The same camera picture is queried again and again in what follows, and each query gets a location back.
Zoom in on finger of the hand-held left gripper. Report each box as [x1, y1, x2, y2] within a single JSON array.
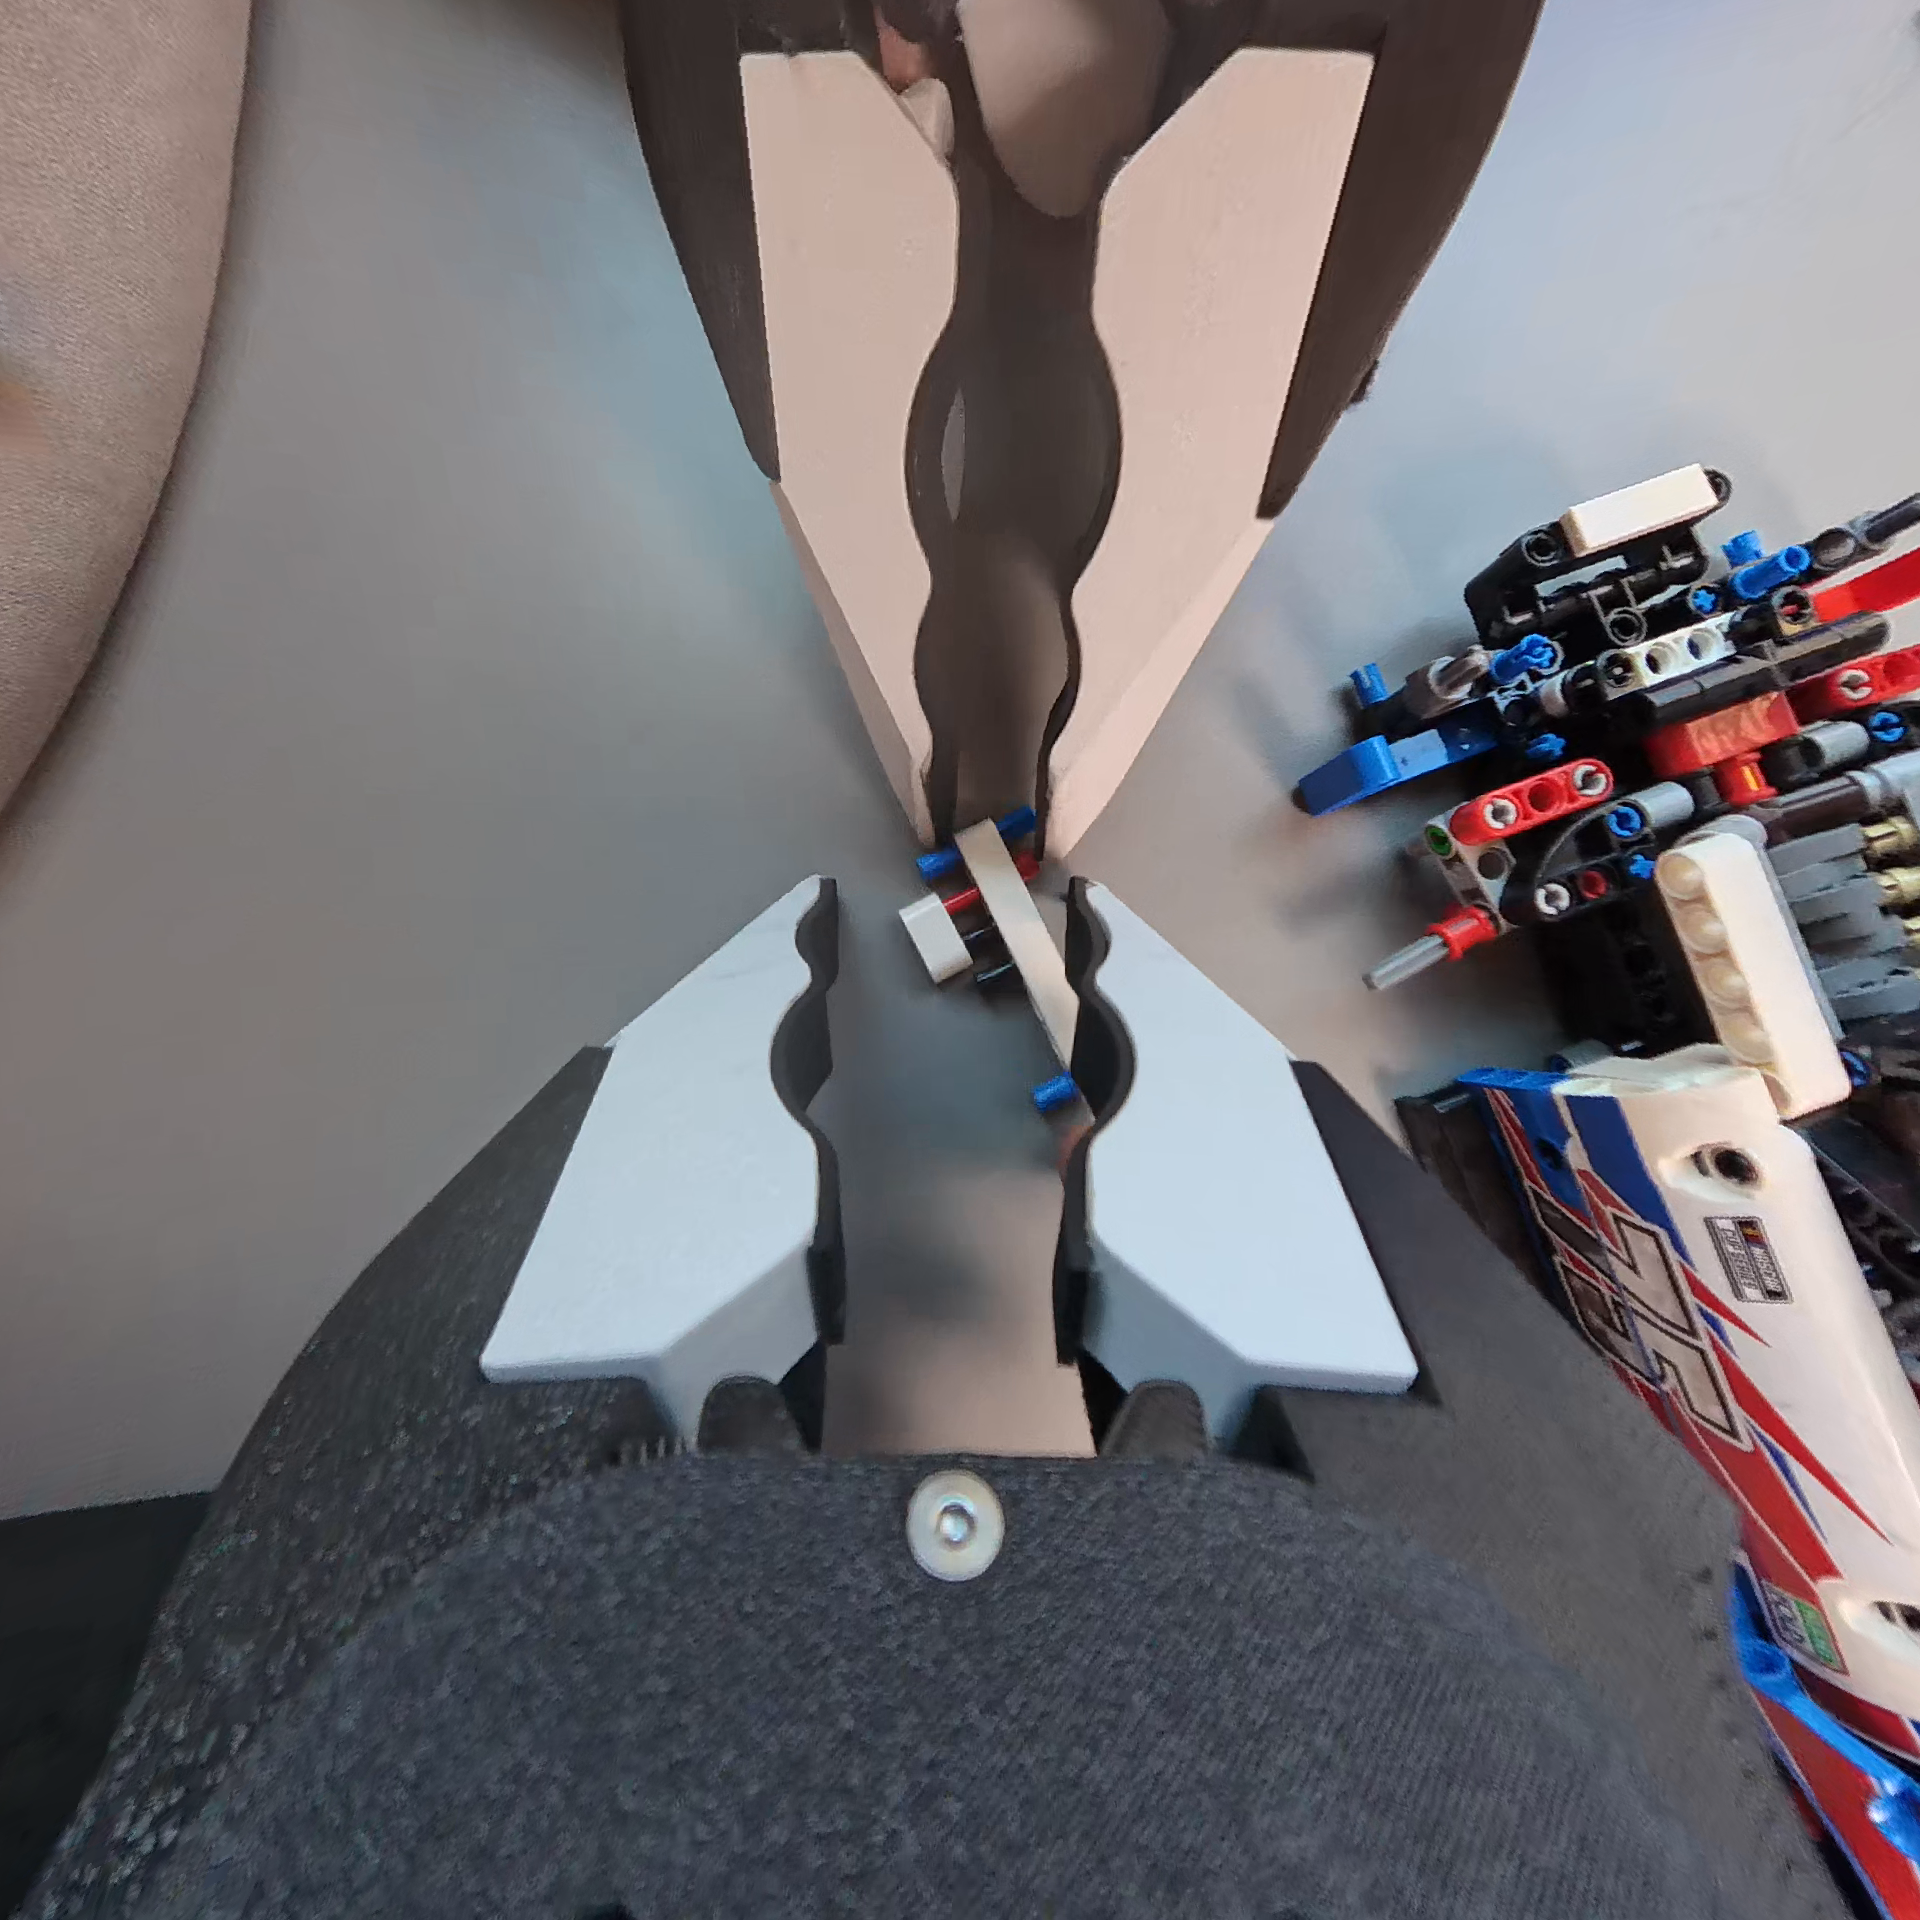
[[736, 49, 974, 849], [1034, 41, 1376, 859]]

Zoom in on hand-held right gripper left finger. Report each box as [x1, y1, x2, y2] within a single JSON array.
[[478, 874, 848, 1441]]

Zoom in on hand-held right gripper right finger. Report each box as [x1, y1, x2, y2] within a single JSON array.
[[1056, 881, 1421, 1444]]

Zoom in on white brick beam with pins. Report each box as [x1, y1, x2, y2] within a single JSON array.
[[911, 804, 1085, 1116]]

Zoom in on small white brick connector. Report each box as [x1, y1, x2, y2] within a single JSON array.
[[896, 888, 981, 988]]

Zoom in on brick-built toy race car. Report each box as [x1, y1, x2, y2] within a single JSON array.
[[1294, 461, 1920, 1920]]

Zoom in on grey desk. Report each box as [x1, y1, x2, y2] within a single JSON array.
[[0, 0, 1920, 1517]]

